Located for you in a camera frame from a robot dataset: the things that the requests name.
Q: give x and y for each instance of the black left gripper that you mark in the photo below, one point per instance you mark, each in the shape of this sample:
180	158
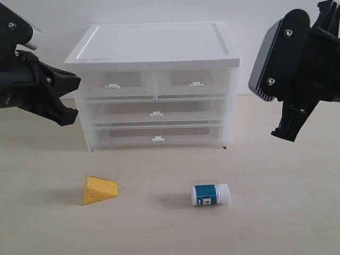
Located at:
28	82

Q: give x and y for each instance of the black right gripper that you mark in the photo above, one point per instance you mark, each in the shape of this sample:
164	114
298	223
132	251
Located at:
316	78

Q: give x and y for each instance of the white blue pill bottle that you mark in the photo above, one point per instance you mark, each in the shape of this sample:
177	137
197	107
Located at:
210	194

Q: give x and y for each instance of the middle wide clear drawer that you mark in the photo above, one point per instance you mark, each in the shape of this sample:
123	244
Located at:
153	111

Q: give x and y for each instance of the wide clear drawer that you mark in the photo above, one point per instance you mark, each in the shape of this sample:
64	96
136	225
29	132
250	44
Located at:
153	111
160	135

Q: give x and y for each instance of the bottom wide clear drawer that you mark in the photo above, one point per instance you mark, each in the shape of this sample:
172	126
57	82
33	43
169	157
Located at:
160	135

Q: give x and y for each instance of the white plastic drawer cabinet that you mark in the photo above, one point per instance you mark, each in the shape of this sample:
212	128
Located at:
152	47

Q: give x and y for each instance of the yellow cheese wedge toy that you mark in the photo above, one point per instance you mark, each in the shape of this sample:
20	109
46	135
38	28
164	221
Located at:
99	189

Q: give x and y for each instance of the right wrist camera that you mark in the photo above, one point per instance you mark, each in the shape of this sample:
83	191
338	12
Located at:
279	54

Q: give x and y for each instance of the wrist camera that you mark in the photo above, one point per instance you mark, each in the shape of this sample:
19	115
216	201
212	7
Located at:
279	54
16	30

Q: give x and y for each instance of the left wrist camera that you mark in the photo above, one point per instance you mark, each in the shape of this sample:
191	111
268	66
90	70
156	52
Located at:
16	30

